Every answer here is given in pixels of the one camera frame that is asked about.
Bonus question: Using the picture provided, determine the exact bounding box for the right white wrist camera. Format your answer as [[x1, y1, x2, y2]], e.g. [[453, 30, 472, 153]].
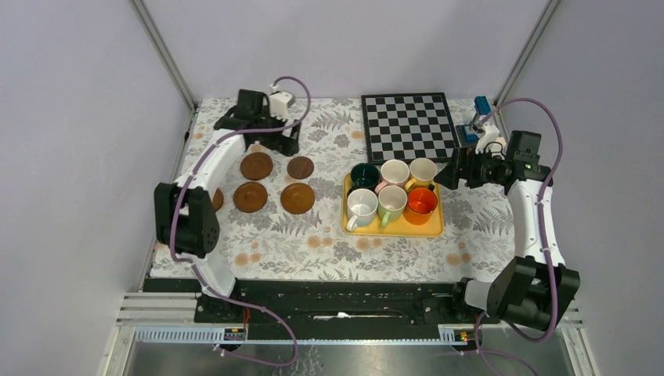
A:
[[475, 122, 505, 154]]

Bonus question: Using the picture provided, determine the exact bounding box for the light brown coaster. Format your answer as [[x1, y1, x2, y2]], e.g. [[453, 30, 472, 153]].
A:
[[280, 183, 316, 215]]

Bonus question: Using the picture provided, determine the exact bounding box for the blue toy block structure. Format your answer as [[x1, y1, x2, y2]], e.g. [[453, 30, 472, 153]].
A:
[[459, 96, 491, 144]]

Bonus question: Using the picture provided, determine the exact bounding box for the yellow plastic tray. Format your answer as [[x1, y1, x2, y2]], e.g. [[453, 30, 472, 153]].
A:
[[341, 173, 444, 238]]

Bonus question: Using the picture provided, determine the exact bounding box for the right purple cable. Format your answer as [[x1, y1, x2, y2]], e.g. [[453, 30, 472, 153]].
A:
[[471, 97, 565, 376]]

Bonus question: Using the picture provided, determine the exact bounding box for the dark green mug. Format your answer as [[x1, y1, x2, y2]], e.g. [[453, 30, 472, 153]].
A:
[[347, 163, 381, 193]]

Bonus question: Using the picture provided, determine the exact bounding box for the brown coaster bottom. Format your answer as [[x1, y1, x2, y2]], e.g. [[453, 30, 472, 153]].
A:
[[233, 182, 268, 213]]

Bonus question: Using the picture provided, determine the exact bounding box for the yellow mug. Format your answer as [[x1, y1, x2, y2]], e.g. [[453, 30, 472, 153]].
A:
[[404, 157, 438, 192]]

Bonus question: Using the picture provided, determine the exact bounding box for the pink mug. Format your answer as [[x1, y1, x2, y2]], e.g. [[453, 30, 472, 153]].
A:
[[374, 159, 410, 193]]

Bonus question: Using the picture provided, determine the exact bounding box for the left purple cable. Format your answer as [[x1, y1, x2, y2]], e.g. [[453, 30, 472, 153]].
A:
[[168, 75, 312, 368]]

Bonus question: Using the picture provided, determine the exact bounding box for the light green mug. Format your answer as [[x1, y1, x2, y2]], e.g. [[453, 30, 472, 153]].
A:
[[377, 186, 408, 228]]

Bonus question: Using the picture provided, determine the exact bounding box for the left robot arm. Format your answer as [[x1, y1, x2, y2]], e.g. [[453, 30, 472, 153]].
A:
[[153, 89, 301, 322]]

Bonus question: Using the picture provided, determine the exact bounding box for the white mug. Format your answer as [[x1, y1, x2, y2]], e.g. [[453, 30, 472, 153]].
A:
[[345, 188, 378, 232]]

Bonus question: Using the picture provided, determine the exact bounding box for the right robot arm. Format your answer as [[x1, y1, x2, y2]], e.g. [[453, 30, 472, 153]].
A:
[[435, 131, 580, 335]]

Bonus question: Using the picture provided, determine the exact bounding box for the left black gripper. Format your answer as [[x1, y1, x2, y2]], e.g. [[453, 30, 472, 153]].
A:
[[253, 106, 299, 156]]

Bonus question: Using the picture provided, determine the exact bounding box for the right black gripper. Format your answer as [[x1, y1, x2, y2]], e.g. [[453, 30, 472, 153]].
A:
[[432, 144, 509, 190]]

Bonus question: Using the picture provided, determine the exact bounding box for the purple cable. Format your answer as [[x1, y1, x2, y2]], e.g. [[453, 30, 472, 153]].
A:
[[471, 97, 565, 376], [168, 75, 312, 368]]

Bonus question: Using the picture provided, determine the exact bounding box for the black white chessboard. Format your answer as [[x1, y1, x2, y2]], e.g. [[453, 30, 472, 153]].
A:
[[361, 92, 460, 165]]

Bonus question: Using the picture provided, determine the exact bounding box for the dark wood grain coaster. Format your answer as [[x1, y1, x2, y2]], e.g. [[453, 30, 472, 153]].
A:
[[287, 156, 315, 179]]

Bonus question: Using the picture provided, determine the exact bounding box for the orange mug black handle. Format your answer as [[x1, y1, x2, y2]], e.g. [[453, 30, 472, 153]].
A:
[[403, 187, 438, 226]]

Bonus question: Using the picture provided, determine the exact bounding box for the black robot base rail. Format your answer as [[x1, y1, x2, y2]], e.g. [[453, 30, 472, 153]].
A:
[[144, 278, 479, 342]]

